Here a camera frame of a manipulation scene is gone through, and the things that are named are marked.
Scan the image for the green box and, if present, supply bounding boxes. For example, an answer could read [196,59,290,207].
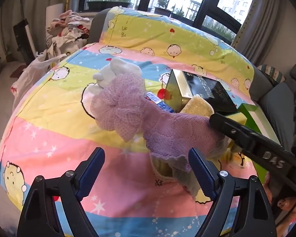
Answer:
[224,104,282,185]

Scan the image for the yellow sponge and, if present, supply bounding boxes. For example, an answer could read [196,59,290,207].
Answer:
[224,112,248,125]

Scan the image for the white board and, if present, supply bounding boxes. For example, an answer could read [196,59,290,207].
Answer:
[46,4,65,27]

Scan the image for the purple knit towel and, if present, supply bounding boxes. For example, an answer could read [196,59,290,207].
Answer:
[138,99,227,199]

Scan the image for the blue and white packet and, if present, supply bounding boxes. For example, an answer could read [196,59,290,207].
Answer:
[145,91,174,113]

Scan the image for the yellow towel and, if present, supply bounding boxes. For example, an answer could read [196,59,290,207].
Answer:
[150,95,240,198]

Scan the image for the black planter with plants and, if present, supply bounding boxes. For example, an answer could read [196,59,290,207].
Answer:
[153,0,173,16]

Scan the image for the striped printed pillow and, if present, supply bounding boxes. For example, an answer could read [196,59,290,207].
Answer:
[258,64,285,83]

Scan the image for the pile of clothes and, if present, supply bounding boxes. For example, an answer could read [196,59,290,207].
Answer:
[46,10,94,55]

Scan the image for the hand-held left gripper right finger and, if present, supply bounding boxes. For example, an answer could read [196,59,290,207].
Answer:
[188,147,278,237]

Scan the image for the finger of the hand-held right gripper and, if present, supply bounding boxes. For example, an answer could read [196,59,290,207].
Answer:
[209,112,262,155]

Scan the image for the grey sofa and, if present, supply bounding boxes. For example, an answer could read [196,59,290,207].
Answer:
[87,7,296,153]

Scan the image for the black flat panel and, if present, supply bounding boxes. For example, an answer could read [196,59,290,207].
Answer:
[13,18,36,65]

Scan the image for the black and gold box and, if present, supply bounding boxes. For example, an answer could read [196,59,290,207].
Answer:
[164,69,237,115]

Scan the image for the grey curtain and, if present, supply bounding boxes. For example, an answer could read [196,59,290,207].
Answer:
[230,0,287,67]

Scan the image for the white plastic bag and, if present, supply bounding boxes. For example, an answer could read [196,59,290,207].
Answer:
[12,51,67,109]

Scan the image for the white plush toy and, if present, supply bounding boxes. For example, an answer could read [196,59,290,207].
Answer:
[92,58,142,90]

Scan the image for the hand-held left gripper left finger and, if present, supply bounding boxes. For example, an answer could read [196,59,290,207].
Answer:
[17,147,106,237]

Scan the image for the purple mesh bath pouf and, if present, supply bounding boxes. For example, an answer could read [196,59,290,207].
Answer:
[90,75,151,142]

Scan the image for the cartoon printed striped blanket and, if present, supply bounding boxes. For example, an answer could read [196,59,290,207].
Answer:
[0,6,267,237]

